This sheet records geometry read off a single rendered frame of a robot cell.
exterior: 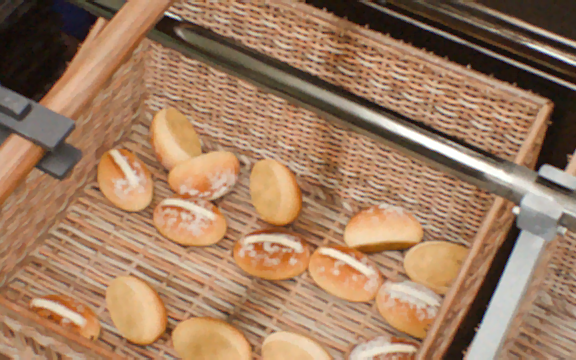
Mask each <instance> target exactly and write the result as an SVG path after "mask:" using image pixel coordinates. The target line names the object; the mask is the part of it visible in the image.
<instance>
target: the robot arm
mask: <svg viewBox="0 0 576 360"><path fill-rule="evenodd" d="M75 129H76V123H75V121H74V120H71V119H68V117H66V116H64V115H62V114H60V113H58V112H56V111H53V110H51V109H49V108H47V107H45V106H42V105H40V104H38V103H35V102H33V101H31V100H29V98H27V97H25V96H23V95H20V94H17V93H15V92H13V91H11V90H9V89H7V88H4V87H3V88H1V85H0V147H1V145H3V143H4V142H5V141H6V140H7V139H8V138H9V136H10V135H11V134H12V133H14V134H16V135H19V136H21V137H23V138H25V139H27V140H29V141H31V142H33V144H36V145H38V146H40V147H42V148H44V149H46V150H48V152H47V153H46V154H45V156H44V157H43V158H42V159H41V160H40V161H39V163H38V164H37V166H36V167H35V168H36V169H38V170H40V171H42V172H44V173H46V174H48V175H50V176H52V177H54V178H56V179H58V180H60V181H63V180H64V179H65V177H66V176H67V175H68V174H69V173H71V171H72V170H73V169H74V168H75V167H76V166H77V163H78V162H79V161H80V160H81V159H82V157H83V152H82V150H81V149H79V148H77V147H75V146H73V145H71V144H68V143H66V142H65V140H66V138H67V137H68V136H69V135H70V134H72V133H73V131H74V130H75Z"/></svg>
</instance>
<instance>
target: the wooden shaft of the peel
mask: <svg viewBox="0 0 576 360"><path fill-rule="evenodd" d="M175 1H176V0H129V1H128V3H127V4H126V5H125V6H124V8H123V9H122V10H120V11H119V12H118V13H117V14H116V16H115V17H114V18H113V19H112V20H111V21H110V22H109V24H108V26H107V27H106V28H105V29H104V30H103V31H102V33H101V34H100V35H99V36H97V37H96V38H95V39H94V41H93V42H92V43H91V44H90V45H89V46H88V49H87V50H86V51H85V52H84V53H83V54H82V55H81V57H80V58H79V59H78V60H77V61H75V62H74V63H73V65H72V66H71V67H70V68H69V69H68V70H67V71H66V74H65V75H64V76H63V77H62V78H61V79H60V81H59V82H58V83H57V84H55V85H54V86H53V87H52V89H51V90H50V91H49V92H48V93H47V94H46V95H45V98H44V99H43V100H42V101H41V102H40V103H39V104H40V105H42V106H45V107H47V108H49V109H51V110H53V111H56V112H58V113H60V114H62V115H64V116H66V117H68V119H71V120H74V121H75V120H76V119H77V118H78V116H79V114H80V113H81V112H82V111H83V110H84V109H85V107H86V106H87V105H88V104H89V103H90V101H91V100H93V99H94V98H95V97H96V96H97V94H98V93H99V91H100V90H101V89H102V87H103V86H104V85H105V84H106V83H107V81H108V80H109V79H110V78H111V77H112V76H113V74H115V73H116V72H117V71H118V70H119V68H120V66H121V65H122V64H123V63H124V62H125V60H126V59H127V58H128V57H129V56H130V54H131V53H132V52H133V51H134V50H135V48H136V47H137V46H139V45H140V44H141V43H142V40H143V39H144V38H145V37H146V36H147V34H148V33H149V32H150V31H151V30H152V29H153V27H154V26H155V25H156V24H157V23H158V21H159V20H160V18H161V17H162V16H164V15H165V13H166V12H167V11H168V10H169V9H170V7H171V6H172V5H173V4H174V3H175ZM47 152H48V150H46V149H44V148H42V147H40V146H38V145H36V144H33V142H31V141H29V140H27V139H25V138H23V137H21V136H19V135H16V134H14V133H12V134H11V135H10V136H9V138H8V139H7V140H6V141H5V142H4V143H3V145H1V147H0V206H1V205H3V204H4V203H5V201H6V200H7V199H8V198H9V197H10V195H11V194H12V193H13V192H14V191H15V190H16V187H18V186H19V185H20V184H21V183H22V181H23V180H24V179H25V178H26V177H27V175H28V174H29V173H30V172H31V171H32V170H33V168H35V167H36V166H37V164H38V163H39V161H40V160H41V159H42V158H43V157H44V156H45V154H46V153H47Z"/></svg>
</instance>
